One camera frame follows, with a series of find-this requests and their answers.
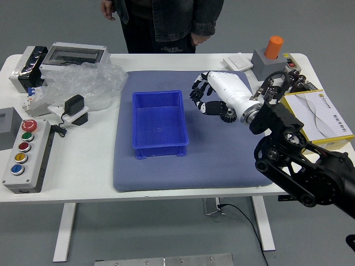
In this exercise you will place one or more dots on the person's left hand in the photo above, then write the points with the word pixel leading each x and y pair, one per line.
pixel 198 38

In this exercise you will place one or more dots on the person's right hand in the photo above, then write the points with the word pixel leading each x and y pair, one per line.
pixel 107 11

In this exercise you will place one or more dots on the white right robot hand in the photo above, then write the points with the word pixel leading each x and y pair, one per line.
pixel 230 88

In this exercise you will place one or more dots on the big black gear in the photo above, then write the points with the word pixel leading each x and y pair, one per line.
pixel 230 117

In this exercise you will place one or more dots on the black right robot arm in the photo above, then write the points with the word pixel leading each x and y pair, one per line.
pixel 291 155

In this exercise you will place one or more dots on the white distribution box, clear cover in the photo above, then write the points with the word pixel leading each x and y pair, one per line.
pixel 75 54

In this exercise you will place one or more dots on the blue plastic box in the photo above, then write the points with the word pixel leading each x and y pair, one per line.
pixel 158 124

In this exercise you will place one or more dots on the yellow and white cardboard box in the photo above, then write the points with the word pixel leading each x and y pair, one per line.
pixel 321 116

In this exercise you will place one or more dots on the black and white wrapped box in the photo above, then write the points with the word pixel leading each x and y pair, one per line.
pixel 26 69

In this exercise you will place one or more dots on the metal box under table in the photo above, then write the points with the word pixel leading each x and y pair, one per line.
pixel 212 206

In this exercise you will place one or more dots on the grey box with dark face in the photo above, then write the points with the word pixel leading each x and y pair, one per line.
pixel 8 127

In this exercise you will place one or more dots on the grey push-button control box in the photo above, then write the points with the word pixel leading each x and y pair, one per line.
pixel 26 163

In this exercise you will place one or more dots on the person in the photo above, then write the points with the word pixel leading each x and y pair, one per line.
pixel 166 25

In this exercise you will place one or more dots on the grey square block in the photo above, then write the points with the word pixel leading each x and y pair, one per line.
pixel 267 66

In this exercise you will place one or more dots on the orange cylinder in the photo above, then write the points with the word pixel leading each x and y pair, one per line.
pixel 273 47

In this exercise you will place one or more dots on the dark cylindrical capacitor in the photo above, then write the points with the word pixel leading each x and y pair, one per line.
pixel 301 78
pixel 295 73
pixel 297 86

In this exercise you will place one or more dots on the clear crumpled plastic bag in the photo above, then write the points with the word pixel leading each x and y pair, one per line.
pixel 88 80

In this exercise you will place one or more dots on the black flat component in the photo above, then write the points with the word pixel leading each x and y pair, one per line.
pixel 310 86

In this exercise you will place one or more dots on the blue-grey padded mat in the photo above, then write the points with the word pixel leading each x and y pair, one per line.
pixel 208 166

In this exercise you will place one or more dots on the black power adapter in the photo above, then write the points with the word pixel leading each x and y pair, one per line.
pixel 74 104

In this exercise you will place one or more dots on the white socket panel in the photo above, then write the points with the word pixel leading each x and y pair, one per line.
pixel 80 117

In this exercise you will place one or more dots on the white circuit breaker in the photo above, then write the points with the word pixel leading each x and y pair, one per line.
pixel 34 102

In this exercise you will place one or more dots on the black table control panel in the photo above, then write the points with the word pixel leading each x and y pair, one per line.
pixel 283 198

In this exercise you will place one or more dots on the white table leg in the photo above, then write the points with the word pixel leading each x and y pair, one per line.
pixel 263 224
pixel 65 232

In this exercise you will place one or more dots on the grey metal plate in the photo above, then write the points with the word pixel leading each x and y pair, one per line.
pixel 166 260

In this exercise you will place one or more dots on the white wall switch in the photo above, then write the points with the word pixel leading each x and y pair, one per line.
pixel 238 62

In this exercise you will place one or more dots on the white switch box, red button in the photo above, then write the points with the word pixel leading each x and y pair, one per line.
pixel 291 64

